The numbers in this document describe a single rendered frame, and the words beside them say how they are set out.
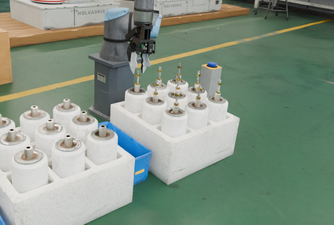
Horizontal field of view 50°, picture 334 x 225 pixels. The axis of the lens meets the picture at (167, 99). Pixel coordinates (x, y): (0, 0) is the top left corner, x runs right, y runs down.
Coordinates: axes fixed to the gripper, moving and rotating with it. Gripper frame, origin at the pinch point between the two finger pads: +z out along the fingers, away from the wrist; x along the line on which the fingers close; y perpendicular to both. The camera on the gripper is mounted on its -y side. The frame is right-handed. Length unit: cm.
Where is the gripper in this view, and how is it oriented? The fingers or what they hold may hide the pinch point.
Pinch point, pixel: (137, 69)
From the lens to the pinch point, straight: 148.2
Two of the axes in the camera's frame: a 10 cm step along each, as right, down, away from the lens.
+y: 4.7, 3.9, -8.0
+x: 8.8, -1.1, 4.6
